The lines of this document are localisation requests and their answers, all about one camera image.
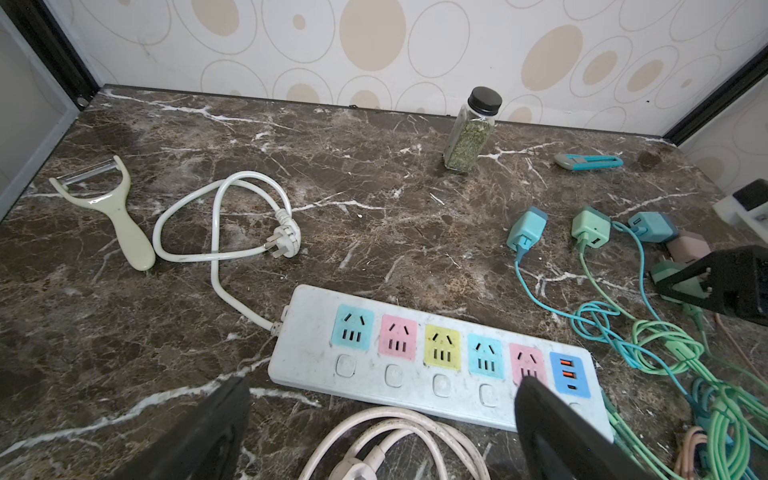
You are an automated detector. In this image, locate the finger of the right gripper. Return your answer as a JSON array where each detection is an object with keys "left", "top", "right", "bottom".
[{"left": 653, "top": 245, "right": 767, "bottom": 326}]

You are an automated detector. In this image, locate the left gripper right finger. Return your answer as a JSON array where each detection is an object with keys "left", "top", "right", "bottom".
[{"left": 515, "top": 377, "right": 651, "bottom": 480}]

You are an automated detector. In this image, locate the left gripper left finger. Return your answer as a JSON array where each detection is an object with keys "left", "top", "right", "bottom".
[{"left": 111, "top": 377, "right": 251, "bottom": 479}]

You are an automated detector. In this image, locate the pink charger plug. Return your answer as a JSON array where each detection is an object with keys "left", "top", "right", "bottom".
[{"left": 665, "top": 230, "right": 711, "bottom": 265}]

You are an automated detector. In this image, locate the teal charger plug right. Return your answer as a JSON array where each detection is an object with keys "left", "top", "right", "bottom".
[{"left": 628, "top": 212, "right": 679, "bottom": 243}]

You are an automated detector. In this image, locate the teal charger plug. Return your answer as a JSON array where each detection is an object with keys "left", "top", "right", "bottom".
[
  {"left": 506, "top": 207, "right": 548, "bottom": 257},
  {"left": 628, "top": 212, "right": 679, "bottom": 243}
]

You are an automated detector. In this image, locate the teal charger plug left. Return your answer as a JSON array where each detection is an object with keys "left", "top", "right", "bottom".
[{"left": 506, "top": 207, "right": 548, "bottom": 257}]

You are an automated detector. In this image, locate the white colourful power strip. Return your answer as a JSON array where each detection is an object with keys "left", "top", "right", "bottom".
[{"left": 268, "top": 285, "right": 613, "bottom": 439}]

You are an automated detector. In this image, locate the teal utility knife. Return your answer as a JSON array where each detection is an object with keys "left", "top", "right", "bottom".
[{"left": 554, "top": 154, "right": 624, "bottom": 172}]

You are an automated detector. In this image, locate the cream vegetable peeler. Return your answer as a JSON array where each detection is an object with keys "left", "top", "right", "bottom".
[{"left": 49, "top": 155, "right": 156, "bottom": 271}]

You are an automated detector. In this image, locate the glass spice jar black lid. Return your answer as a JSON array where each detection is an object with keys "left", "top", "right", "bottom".
[{"left": 443, "top": 86, "right": 502, "bottom": 174}]

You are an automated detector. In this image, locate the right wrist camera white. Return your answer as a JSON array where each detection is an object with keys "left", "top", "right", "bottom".
[{"left": 713, "top": 179, "right": 768, "bottom": 243}]

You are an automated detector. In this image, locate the teal charger cable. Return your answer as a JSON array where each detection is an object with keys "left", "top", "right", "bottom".
[{"left": 514, "top": 221, "right": 768, "bottom": 457}]

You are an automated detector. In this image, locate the pink round hub cable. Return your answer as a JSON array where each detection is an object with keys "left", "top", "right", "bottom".
[{"left": 298, "top": 406, "right": 492, "bottom": 480}]

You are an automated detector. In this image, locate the green charger cable bundle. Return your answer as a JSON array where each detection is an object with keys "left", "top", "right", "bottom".
[{"left": 575, "top": 245, "right": 768, "bottom": 480}]

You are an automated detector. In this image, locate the white power strip cable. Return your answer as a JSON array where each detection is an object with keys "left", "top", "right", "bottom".
[{"left": 151, "top": 170, "right": 302, "bottom": 334}]

